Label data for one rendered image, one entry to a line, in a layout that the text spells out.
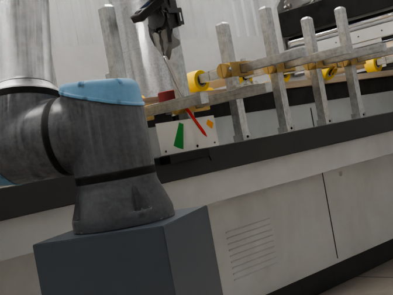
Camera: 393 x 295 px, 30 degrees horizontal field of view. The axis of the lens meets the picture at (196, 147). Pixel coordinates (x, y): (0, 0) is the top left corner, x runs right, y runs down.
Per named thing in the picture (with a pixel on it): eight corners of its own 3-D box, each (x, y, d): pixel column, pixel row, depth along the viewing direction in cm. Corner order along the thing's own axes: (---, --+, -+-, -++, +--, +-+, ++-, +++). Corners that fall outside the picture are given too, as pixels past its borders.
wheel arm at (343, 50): (351, 53, 253) (349, 43, 253) (345, 53, 251) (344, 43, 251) (243, 80, 288) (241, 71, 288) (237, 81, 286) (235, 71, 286)
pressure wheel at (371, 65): (371, 60, 352) (378, 74, 355) (377, 52, 357) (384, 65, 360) (361, 63, 356) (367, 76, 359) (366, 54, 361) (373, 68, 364)
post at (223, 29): (253, 158, 252) (228, 20, 251) (247, 160, 249) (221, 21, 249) (245, 160, 254) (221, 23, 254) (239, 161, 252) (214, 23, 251)
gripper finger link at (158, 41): (178, 59, 223) (172, 29, 223) (164, 60, 219) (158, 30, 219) (171, 61, 226) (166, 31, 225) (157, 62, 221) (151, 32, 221)
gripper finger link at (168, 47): (185, 57, 221) (179, 26, 221) (172, 58, 217) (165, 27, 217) (178, 59, 224) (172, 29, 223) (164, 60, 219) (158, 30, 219)
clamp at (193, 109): (210, 109, 239) (207, 93, 238) (181, 113, 229) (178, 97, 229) (198, 112, 242) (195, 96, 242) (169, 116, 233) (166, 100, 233)
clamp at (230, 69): (255, 74, 256) (252, 59, 256) (229, 76, 246) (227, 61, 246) (241, 77, 260) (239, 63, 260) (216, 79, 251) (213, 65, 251)
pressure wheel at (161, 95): (192, 120, 244) (185, 86, 244) (174, 123, 238) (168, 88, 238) (175, 124, 249) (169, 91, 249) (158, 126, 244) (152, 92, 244)
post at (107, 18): (142, 164, 216) (113, 3, 216) (134, 165, 214) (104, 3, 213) (135, 165, 219) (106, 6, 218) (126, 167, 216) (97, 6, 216)
